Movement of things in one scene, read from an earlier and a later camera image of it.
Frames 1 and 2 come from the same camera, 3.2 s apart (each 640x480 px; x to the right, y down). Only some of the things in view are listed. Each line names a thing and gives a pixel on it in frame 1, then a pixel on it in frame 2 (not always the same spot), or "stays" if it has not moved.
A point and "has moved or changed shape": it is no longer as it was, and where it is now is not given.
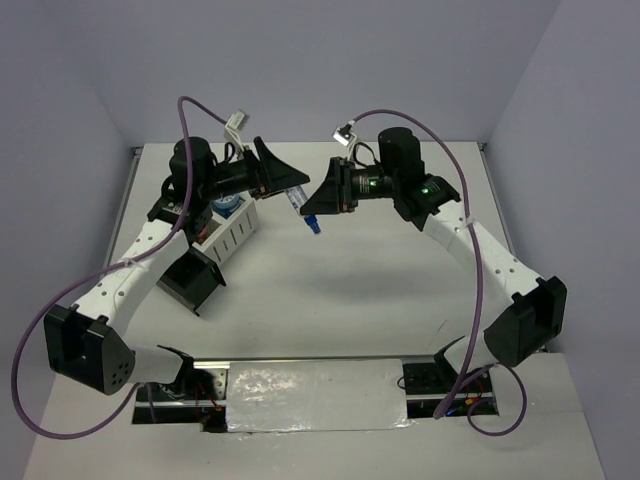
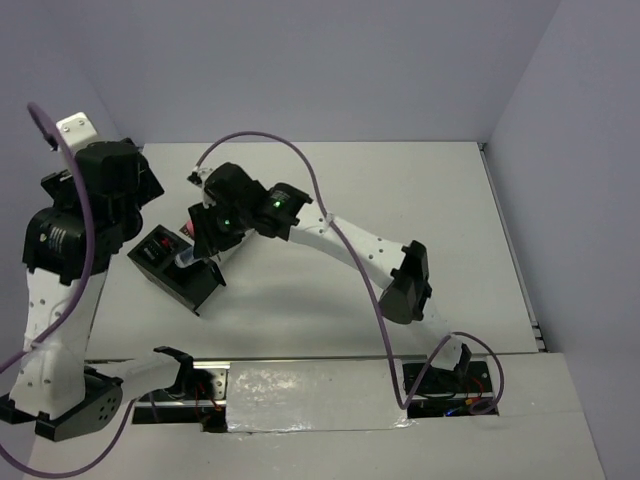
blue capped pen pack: x=298 y=197 has moved or changed shape
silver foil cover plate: x=310 y=395 stays
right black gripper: x=336 y=192 -> x=208 y=240
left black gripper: x=271 y=175 -> x=148 y=186
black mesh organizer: x=192 y=279 stays
